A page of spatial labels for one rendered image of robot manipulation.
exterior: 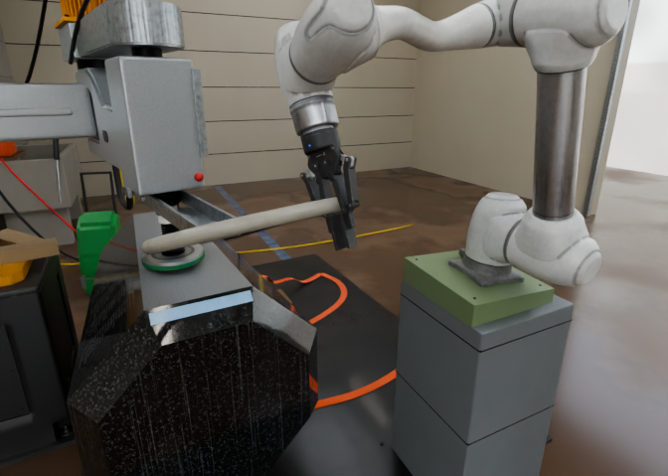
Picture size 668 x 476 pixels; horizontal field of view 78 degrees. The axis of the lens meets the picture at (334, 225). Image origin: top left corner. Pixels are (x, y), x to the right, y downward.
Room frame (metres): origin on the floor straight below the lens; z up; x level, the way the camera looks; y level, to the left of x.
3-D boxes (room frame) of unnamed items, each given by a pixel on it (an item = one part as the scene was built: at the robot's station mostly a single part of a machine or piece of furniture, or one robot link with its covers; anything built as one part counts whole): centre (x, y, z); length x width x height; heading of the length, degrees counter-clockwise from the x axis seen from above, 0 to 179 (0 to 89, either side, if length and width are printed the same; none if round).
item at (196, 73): (1.44, 0.46, 1.37); 0.08 x 0.03 x 0.28; 39
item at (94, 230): (2.90, 1.75, 0.43); 0.35 x 0.35 x 0.87; 13
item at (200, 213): (1.33, 0.53, 1.08); 0.69 x 0.19 x 0.05; 39
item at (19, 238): (1.77, 1.46, 0.80); 0.20 x 0.10 x 0.05; 79
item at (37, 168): (4.18, 3.03, 0.43); 1.30 x 0.62 x 0.86; 26
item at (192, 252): (1.42, 0.60, 0.87); 0.21 x 0.21 x 0.01
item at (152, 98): (1.48, 0.65, 1.32); 0.36 x 0.22 x 0.45; 39
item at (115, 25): (1.69, 0.82, 1.62); 0.96 x 0.25 x 0.17; 39
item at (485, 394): (1.27, -0.51, 0.40); 0.50 x 0.50 x 0.80; 26
